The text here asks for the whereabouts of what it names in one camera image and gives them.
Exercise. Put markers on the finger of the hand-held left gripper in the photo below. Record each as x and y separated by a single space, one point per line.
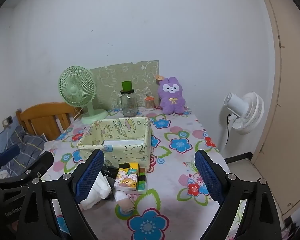
8 153
41 163

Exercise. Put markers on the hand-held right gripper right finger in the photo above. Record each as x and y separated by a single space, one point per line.
210 177

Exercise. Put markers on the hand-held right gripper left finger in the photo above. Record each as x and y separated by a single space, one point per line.
90 177

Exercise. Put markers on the translucent white plastic packet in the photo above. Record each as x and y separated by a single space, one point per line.
98 192

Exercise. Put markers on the black fabric bundle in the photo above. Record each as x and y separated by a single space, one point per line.
109 172

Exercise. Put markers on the grey sock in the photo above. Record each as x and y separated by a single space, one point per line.
111 192

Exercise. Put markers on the colourful printed packet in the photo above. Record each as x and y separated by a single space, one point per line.
126 180

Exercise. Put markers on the pink cartoon card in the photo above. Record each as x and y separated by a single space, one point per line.
126 205

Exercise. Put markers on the yellow cartoon fabric box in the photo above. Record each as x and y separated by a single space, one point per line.
130 152

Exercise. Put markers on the blue plaid pillow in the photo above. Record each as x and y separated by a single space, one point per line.
27 145

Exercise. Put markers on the floral tablecloth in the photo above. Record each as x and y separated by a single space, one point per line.
170 175

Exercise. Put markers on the white standing fan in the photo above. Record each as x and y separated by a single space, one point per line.
247 115

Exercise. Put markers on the green desk fan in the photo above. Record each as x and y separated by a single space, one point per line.
72 90

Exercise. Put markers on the glass jar mug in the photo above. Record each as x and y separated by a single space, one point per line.
128 105

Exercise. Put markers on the purple plush bunny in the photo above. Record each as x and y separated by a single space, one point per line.
171 100

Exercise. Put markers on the cotton swab jar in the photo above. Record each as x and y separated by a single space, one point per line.
149 105

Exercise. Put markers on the green plastic cup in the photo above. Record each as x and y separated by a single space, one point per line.
126 85

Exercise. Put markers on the beige door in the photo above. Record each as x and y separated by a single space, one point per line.
290 105

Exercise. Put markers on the green cartoon printed board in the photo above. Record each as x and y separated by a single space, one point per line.
140 75

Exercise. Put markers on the wall socket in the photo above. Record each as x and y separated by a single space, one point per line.
7 122

